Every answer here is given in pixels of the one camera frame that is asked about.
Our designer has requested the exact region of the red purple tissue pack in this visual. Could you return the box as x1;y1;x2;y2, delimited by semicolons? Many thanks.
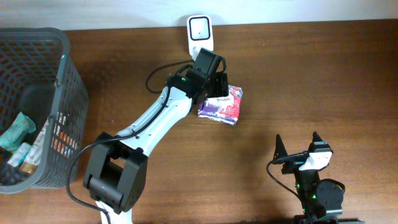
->
198;85;243;126

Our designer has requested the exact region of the green wipes pack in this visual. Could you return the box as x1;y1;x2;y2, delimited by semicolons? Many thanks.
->
1;112;36;153

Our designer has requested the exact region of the white Pantene tube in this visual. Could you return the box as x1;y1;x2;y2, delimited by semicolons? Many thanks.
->
20;120;49;175

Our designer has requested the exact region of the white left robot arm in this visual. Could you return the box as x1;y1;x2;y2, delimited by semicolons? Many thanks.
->
83;52;228;223

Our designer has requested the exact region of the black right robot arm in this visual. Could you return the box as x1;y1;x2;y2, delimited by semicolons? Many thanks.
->
266;132;363;224

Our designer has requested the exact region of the white barcode scanner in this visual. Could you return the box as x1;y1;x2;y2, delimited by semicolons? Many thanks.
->
187;15;214;60

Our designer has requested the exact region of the grey plastic basket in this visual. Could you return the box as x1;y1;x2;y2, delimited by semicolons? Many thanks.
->
1;27;89;194

